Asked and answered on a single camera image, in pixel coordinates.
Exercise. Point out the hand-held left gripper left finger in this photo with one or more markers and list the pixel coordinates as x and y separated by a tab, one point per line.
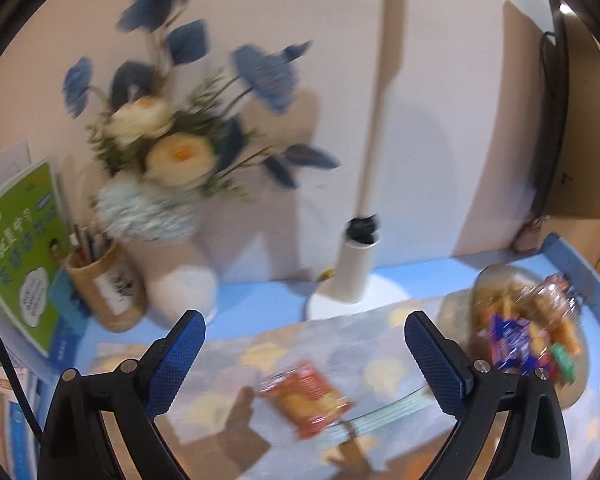
180	355

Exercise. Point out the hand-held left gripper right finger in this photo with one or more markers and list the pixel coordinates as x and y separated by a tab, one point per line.
430	355

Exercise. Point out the ribbed glass bowl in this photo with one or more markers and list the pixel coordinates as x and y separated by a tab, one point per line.
460	310

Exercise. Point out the clear bag of pale cookies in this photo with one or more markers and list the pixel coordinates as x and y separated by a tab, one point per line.
500	300

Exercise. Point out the orange snack packet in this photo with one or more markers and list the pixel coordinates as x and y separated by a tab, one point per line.
305	395

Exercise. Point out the clear packet of brown snacks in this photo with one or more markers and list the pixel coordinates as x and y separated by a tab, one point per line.
555	295

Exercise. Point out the white vase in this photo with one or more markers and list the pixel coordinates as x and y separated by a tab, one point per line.
180	285

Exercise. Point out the blue snack packet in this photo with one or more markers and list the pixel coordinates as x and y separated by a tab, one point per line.
512	342

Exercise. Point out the brown pen holder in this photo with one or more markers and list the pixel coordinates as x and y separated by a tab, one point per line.
110	295

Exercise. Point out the printed tablecloth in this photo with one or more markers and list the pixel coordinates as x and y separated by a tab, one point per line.
280	340

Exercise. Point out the blue book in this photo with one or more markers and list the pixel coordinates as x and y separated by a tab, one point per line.
67	325

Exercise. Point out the green snack packet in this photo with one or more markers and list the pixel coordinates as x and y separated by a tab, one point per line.
562	362

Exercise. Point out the bundle of pens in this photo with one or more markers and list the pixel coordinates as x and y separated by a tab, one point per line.
87	242

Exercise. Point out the small brown box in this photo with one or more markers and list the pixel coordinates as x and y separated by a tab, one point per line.
530	235

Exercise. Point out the green book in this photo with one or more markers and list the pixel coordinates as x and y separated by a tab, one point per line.
20	260

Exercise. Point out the orange and white book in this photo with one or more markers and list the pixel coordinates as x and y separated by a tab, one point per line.
0	410

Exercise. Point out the blue and cream flower bouquet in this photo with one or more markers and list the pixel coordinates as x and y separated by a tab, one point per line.
180	155

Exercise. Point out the white desk lamp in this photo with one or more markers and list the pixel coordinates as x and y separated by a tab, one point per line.
375	135

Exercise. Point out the white paper sheet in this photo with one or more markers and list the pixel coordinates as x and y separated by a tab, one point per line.
5	160

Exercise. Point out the black monitor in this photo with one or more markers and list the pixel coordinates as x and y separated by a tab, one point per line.
580	135

